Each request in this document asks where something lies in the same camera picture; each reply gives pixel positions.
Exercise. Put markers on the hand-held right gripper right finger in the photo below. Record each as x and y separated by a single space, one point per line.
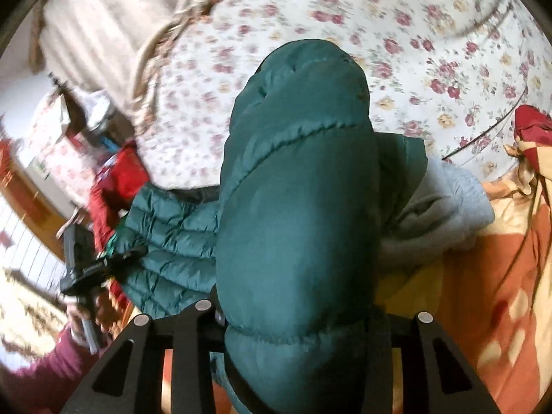
379 366

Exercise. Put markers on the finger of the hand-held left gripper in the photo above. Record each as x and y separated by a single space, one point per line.
127 255

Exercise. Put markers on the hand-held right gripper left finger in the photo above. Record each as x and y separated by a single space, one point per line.
189 353

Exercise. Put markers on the green puffer jacket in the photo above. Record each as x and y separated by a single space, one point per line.
293 207

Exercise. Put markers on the person's left forearm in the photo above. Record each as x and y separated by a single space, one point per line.
47 375

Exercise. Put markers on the person's left hand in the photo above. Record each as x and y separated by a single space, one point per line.
105 308

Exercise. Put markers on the bright green cloth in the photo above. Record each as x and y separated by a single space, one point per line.
111 243

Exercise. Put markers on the patterned rug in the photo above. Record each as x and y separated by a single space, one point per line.
30 310

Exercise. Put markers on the red cloth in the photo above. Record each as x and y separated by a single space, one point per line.
123 177

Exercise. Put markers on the wooden furniture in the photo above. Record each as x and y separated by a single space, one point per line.
30 207

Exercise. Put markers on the floral cloth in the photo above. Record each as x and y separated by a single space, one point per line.
51 146

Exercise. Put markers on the orange yellow printed blanket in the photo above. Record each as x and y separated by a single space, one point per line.
487 293

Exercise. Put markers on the grey sweatshirt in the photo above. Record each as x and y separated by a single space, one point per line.
440 215

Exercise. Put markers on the floral quilt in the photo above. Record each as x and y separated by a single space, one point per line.
409 30

